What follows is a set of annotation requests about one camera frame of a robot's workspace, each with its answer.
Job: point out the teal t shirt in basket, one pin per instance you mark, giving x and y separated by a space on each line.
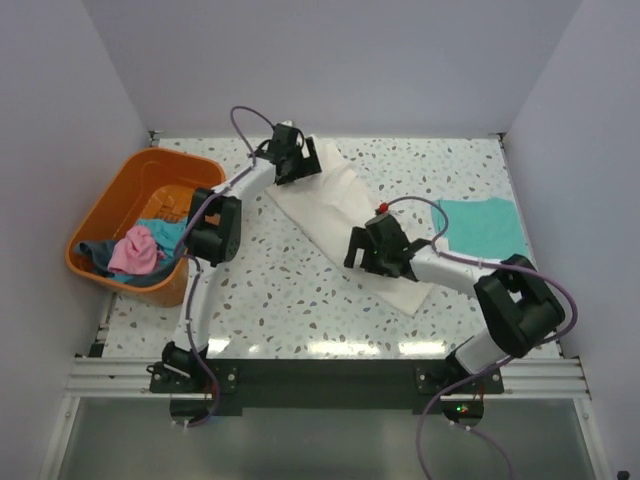
165 233

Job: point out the pink t shirt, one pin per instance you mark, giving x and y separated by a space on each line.
136 254

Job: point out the orange plastic basket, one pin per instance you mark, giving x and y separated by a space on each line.
153 183

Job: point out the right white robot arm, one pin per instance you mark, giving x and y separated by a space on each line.
518 307

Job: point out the folded teal t shirt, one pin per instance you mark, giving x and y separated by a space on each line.
488 229

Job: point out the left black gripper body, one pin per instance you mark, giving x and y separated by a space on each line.
295 169

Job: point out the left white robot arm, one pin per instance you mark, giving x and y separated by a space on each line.
212 237

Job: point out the dark grey t shirt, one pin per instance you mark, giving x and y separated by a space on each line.
99 254

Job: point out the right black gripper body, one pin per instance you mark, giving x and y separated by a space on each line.
376 262

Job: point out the white t shirt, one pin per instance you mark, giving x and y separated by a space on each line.
326 206

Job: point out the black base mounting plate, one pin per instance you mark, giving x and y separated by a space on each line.
240 384

